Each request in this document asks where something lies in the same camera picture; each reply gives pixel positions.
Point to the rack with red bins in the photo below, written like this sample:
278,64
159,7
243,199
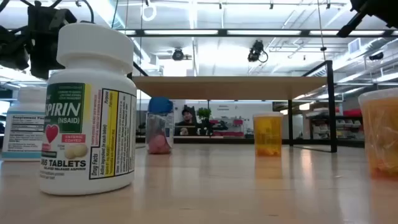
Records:
351,113

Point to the black round hanging device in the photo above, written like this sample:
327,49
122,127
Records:
178,55

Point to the person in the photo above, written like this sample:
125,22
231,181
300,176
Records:
187,116

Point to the wooden shelf black metal legs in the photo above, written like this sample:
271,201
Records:
230,87

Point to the white aspirin bottle green label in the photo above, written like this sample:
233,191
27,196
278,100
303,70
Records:
87,130

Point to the orange pill bottle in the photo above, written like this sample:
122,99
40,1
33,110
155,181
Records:
268,133
382,133

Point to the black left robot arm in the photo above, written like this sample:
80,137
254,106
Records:
12,49

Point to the black overhead frame bar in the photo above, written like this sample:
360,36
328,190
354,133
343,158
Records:
222,32

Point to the clear pill bottle blue cap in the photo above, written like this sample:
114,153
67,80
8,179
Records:
159,130

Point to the white supplement bottle blue band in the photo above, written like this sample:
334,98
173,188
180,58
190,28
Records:
23,130

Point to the small background potted plant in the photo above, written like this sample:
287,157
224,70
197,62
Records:
203,113

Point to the black table frame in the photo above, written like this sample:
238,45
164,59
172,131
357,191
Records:
217,141

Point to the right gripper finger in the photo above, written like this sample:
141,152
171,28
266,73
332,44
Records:
351,25

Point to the black hanging camera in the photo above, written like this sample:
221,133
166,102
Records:
255,51

